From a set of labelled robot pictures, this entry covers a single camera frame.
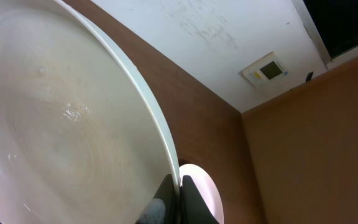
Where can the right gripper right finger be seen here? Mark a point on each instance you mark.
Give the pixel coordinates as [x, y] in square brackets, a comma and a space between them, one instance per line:
[193, 208]

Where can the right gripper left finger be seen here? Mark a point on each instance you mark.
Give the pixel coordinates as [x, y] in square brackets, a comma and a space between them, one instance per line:
[162, 208]

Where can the pinkish white plate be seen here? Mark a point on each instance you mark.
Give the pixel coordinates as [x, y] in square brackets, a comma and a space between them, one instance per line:
[207, 188]

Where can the white plate with rim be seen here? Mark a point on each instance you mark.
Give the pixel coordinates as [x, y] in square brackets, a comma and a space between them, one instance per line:
[82, 137]

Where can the white wall control panel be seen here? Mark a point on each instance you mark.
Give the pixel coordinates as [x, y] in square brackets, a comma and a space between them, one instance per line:
[264, 71]

